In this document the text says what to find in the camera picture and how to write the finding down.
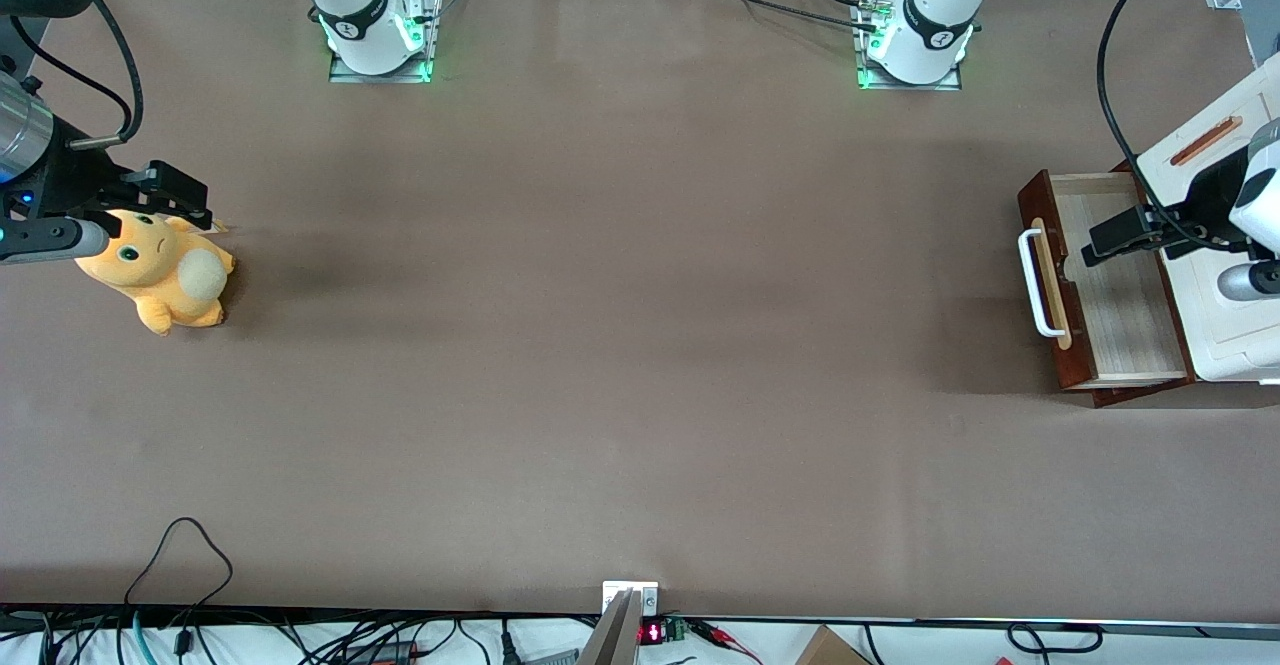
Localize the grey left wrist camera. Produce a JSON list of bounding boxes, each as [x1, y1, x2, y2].
[[1215, 260, 1280, 304]]

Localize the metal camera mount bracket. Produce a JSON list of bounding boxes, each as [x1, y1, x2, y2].
[[578, 581, 661, 665]]

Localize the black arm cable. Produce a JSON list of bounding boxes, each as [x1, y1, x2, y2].
[[1096, 0, 1251, 251], [8, 0, 146, 151]]

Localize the black oval cable loop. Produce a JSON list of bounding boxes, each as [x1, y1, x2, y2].
[[1008, 623, 1104, 654]]

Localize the brown cardboard piece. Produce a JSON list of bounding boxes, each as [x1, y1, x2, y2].
[[795, 625, 871, 665]]

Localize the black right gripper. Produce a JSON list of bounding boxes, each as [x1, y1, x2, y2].
[[0, 117, 214, 231]]

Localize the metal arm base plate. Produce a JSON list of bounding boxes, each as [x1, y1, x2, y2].
[[328, 0, 444, 85], [854, 0, 964, 93]]

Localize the white drawer handle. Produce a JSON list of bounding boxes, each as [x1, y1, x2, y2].
[[1018, 228, 1069, 338]]

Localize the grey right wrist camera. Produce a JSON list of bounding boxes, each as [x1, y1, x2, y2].
[[0, 217, 109, 267]]

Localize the long black table cable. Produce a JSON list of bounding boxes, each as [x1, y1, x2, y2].
[[688, 0, 886, 31]]

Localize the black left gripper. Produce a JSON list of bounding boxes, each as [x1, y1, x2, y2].
[[1083, 145, 1251, 267]]

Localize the thin black looped cable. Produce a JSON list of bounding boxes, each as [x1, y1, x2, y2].
[[123, 517, 234, 611]]

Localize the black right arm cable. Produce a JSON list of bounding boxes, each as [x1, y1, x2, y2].
[[8, 0, 146, 151]]

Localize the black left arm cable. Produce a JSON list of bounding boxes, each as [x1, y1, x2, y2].
[[1096, 0, 1251, 251]]

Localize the white plastic box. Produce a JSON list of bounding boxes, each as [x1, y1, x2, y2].
[[1135, 50, 1280, 384]]

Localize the orange plush toy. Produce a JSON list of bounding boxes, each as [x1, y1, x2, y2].
[[74, 208, 238, 337]]

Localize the red and black clip leads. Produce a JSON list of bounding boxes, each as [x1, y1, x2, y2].
[[690, 618, 763, 664]]

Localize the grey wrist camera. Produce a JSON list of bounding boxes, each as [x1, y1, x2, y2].
[[1215, 260, 1280, 304], [0, 217, 109, 267]]

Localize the light wood handle plate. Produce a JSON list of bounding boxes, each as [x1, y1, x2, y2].
[[1030, 216, 1074, 352]]

